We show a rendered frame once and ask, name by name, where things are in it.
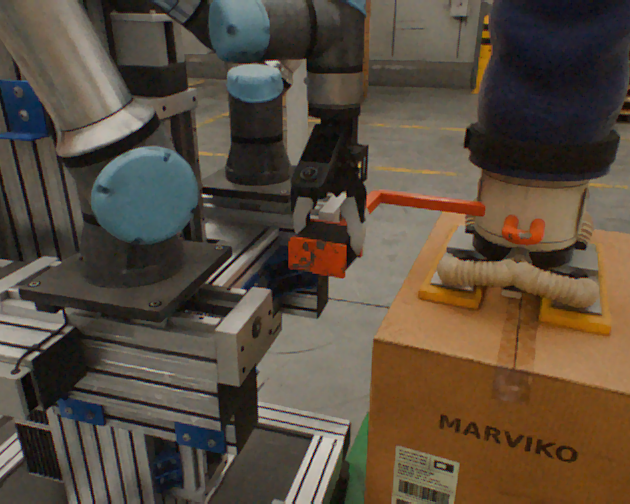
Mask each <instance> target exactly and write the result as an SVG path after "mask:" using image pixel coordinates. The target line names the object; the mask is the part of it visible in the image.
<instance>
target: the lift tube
mask: <svg viewBox="0 0 630 504"><path fill-rule="evenodd" d="M488 32H489V38H490V42H491V55H490V58H489V61H488V63H487V66H486V69H485V72H484V74H483V77H482V81H481V84H480V86H479V91H478V98H477V121H478V127H479V128H481V129H482V130H483V132H485V133H488V134H490V135H494V136H497V137H500V138H504V139H507V140H514V141H520V142H528V143H537V144H548V145H572V144H585V143H591V142H596V141H600V140H604V139H605V138H607V136H608V135H609V133H610V131H611V130H612V128H613V126H614V124H615V122H616V120H617V118H618V115H619V113H620V110H621V107H623V105H624V102H625V99H626V94H627V90H628V84H629V76H630V60H629V49H630V0H494V1H493V4H492V7H491V11H490V16H489V18H488ZM469 160H470V162H471V163H472V164H473V165H475V166H477V167H479V168H481V169H483V170H486V171H489V172H493V173H497V174H500V175H505V176H510V177H516V178H523V179H530V180H542V181H583V180H592V179H597V178H600V177H604V176H606V175H608V174H609V171H610V165H611V164H610V165H608V166H606V167H603V168H598V169H592V171H582V172H547V171H535V170H526V169H519V168H513V167H507V166H502V165H498V164H494V163H491V162H487V161H484V160H481V159H479V158H477V157H475V156H474V154H473V153H472V152H471V153H470V157H469Z"/></svg>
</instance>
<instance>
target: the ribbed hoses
mask: <svg viewBox="0 0 630 504"><path fill-rule="evenodd" d="M473 218H474V216H472V215H465V218H464V219H465V221H464V223H465V225H464V227H467V226H475V221H476V220H474V219H473ZM593 231H594V222H593V219H592V215H591V214H590V213H587V212H586V210H585V212H584V218H583V227H582V228H581V232H580V234H578V235H577V240H580V242H583V243H585V244H586V248H587V245H588V244H589V243H588V242H589V240H591V236H592V235H593V234H592V232H593ZM510 259H514V258H508V259H504V260H501V261H495V262H493V263H492V261H489V262H488V263H487V262H486V261H484V262H481V261H478V262H476V261H475V260H472V262H470V261H469V260H466V261H464V260H459V259H458V258H457V257H452V256H449V257H444V258H443V259H441V260H440V261H439V263H438V266H437V274H438V277H439V278H440V280H441V281H443V282H444V283H448V284H449V285H461V286H463V285H465V286H468V285H469V284H471V286H474V285H477V286H480V285H482V286H483V287H485V286H486V285H487V286H488V287H491V286H495V287H499V286H500V287H505V286H511V285H514V287H517V288H520V290H523V291H525V290H526V292H527V293H530V292H532V295H534V296H537V295H539V296H540V297H541V298H542V297H545V298H546V299H549V298H550V299H551V301H555V300H557V302H558V303H560V302H562V303H563V304H567V305H568V306H574V307H577V308H580V307H583V308H584V307H590V306H592V305H593V304H594V303H595V302H596V301H597V300H598V297H599V287H598V285H597V284H596V282H594V281H593V280H591V279H587V278H579V279H574V278H570V279H569V277H567V276H566V277H563V276H562V275H559V276H557V274H556V273H553V274H550V272H546V273H545V271H544V270H541V271H540V269H538V268H535V266H533V265H531V264H530V263H528V262H527V261H526V262H519V263H515V262H514V261H513V260H510Z"/></svg>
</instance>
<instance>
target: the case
mask: <svg viewBox="0 0 630 504"><path fill-rule="evenodd" d="M464 218H465V215H463V214H456V213H449V212H442V213H441V214H440V216H439V218H438V220H437V222H436V224H435V225H434V227H433V229H432V231H431V233H430V235H429V236H428V238H427V241H426V243H425V245H424V247H423V248H422V250H421V252H420V254H418V256H417V258H416V259H415V261H414V263H413V265H412V267H411V269H410V271H409V273H408V275H407V277H406V279H405V281H404V282H403V284H402V286H401V288H400V290H399V292H398V294H397V295H396V297H395V299H394V301H393V304H392V306H391V307H390V309H388V311H387V313H386V315H385V317H384V318H383V320H382V322H381V324H380V326H379V328H378V329H377V331H376V334H375V336H374V338H373V348H372V367H371V385H370V404H369V423H368V442H367V461H366V480H365V500H364V504H630V234H627V233H619V232H611V231H602V230H594V231H593V232H592V234H593V235H592V236H591V240H589V242H592V243H600V244H602V248H603V257H604V267H606V276H607V285H608V295H609V304H610V314H611V323H612V329H611V334H610V335H609V336H604V335H602V334H597V333H592V332H587V331H581V330H576V329H571V328H564V327H559V326H554V325H548V324H543V323H540V322H539V311H540V302H541V297H540V296H539V295H537V296H534V295H532V292H530V293H527V292H526V290H525V291H522V298H521V299H516V298H510V297H504V295H501V292H502V287H500V286H499V287H495V286H491V287H488V286H487V285H486V286H485V289H484V292H483V295H482V300H481V303H480V306H479V309H478V310H473V309H467V308H461V307H456V306H451V305H446V304H440V303H435V302H429V301H424V299H420V298H419V290H420V288H421V286H422V284H423V282H424V280H425V278H426V276H427V275H428V273H429V271H430V268H431V266H432V264H433V262H434V260H435V258H436V257H437V255H438V253H439V251H440V249H441V247H442V245H443V243H444V241H445V240H447V237H448V235H449V233H450V231H451V229H452V227H453V225H454V224H455V223H459V224H465V223H464V221H465V219H464Z"/></svg>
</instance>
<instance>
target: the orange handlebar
mask: <svg viewBox="0 0 630 504"><path fill-rule="evenodd" d="M380 203H387V204H395V205H403V206H410V207H417V209H425V208H426V210H433V211H440V212H449V213H456V214H463V215H472V216H479V217H484V216H485V205H484V204H483V203H482V202H479V201H478V202H476V201H471V200H462V199H454V198H446V197H438V196H430V195H422V194H413V193H405V192H397V191H388V190H379V191H372V192H371V193H370V194H369V195H368V196H367V205H366V208H367V209H368V212H369V215H370V214H371V213H372V212H373V211H374V210H375V209H376V208H377V206H378V205H379V204H380ZM518 225H519V219H518V218H517V217H515V216H512V215H509V216H507V217H506V218H505V221H504V224H503V228H502V235H503V237H504V238H505V239H506V241H508V242H510V243H513V244H518V245H526V246H528V245H535V244H539V243H540V242H542V239H543V237H544V232H545V221H544V220H542V219H535V220H533V221H532V222H531V224H530V230H529V231H524V230H519V229H518Z"/></svg>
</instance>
